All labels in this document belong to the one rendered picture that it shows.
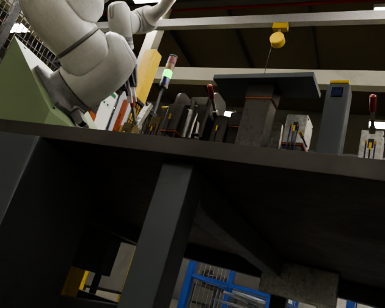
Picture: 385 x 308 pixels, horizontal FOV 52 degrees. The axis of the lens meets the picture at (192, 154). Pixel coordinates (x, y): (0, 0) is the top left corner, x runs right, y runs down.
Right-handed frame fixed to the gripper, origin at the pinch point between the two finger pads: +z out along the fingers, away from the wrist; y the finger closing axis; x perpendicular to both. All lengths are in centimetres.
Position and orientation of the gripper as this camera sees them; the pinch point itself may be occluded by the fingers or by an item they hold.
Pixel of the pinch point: (131, 95)
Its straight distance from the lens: 190.2
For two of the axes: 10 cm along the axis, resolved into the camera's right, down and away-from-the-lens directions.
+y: 5.0, -3.2, 8.0
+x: -8.6, -0.8, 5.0
